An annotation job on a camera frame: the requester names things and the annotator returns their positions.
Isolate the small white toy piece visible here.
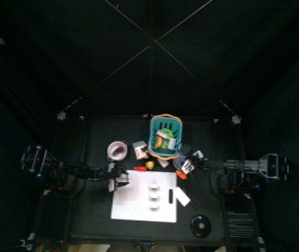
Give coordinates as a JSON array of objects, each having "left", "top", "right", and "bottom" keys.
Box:
[{"left": 156, "top": 157, "right": 171, "bottom": 168}]

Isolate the small white toy box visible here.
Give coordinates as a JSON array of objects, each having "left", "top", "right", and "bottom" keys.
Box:
[{"left": 167, "top": 138, "right": 179, "bottom": 151}]

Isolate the white rectangular mat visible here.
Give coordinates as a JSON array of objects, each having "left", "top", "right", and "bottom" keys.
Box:
[{"left": 111, "top": 169, "right": 179, "bottom": 223}]

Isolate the white and pink bowl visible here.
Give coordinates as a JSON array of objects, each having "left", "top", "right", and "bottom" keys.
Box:
[{"left": 107, "top": 140, "right": 130, "bottom": 162}]

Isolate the white toy milk carton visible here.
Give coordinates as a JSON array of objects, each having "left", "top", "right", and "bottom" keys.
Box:
[{"left": 131, "top": 140, "right": 151, "bottom": 160}]

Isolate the white card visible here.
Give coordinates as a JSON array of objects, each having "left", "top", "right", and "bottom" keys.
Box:
[{"left": 174, "top": 186, "right": 192, "bottom": 208}]

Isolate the green toy vegetable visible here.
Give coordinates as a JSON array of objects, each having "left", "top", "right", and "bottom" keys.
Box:
[{"left": 160, "top": 127, "right": 178, "bottom": 140}]

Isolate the teal basket with orange rim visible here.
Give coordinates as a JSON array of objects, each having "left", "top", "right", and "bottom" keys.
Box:
[{"left": 147, "top": 113, "right": 186, "bottom": 161}]

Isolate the black round disc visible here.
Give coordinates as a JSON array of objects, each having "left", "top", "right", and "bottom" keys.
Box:
[{"left": 188, "top": 215, "right": 212, "bottom": 239}]

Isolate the white printed label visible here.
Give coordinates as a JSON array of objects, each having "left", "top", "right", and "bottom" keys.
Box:
[{"left": 226, "top": 211, "right": 257, "bottom": 242}]

